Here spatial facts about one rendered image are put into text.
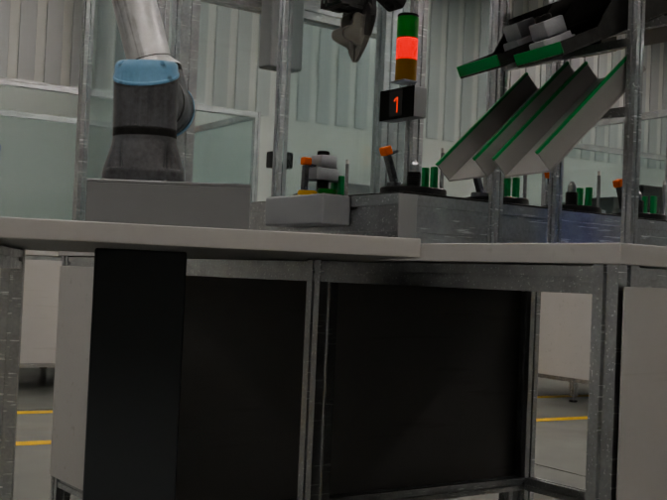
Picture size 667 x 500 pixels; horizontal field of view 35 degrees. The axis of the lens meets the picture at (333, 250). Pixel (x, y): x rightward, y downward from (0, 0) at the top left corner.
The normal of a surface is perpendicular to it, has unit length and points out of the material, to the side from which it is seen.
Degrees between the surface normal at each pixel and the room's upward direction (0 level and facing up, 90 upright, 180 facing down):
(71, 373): 90
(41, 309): 90
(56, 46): 90
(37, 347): 90
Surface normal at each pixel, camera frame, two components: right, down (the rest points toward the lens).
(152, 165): 0.39, -0.30
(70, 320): -0.81, -0.05
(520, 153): 0.44, 0.00
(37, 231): 0.21, -0.02
